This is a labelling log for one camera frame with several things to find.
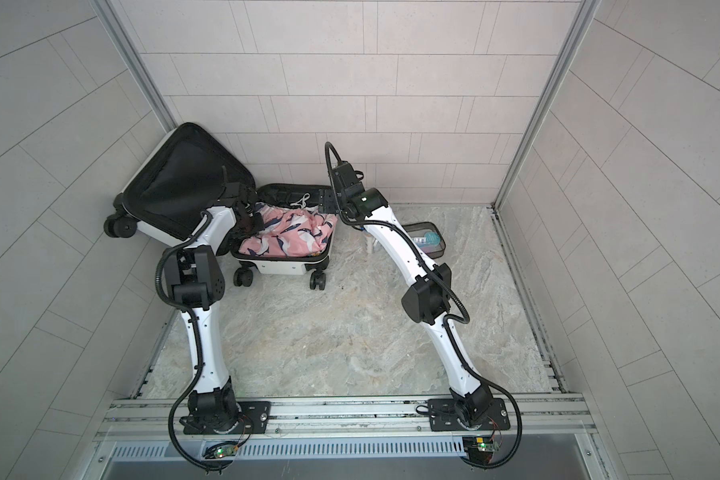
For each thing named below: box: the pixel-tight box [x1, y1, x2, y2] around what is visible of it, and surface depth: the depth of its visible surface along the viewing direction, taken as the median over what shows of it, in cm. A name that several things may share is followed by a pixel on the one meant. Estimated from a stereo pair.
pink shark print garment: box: [239, 203, 338, 258], surface depth 96 cm
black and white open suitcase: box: [104, 122, 336, 291], surface depth 85 cm
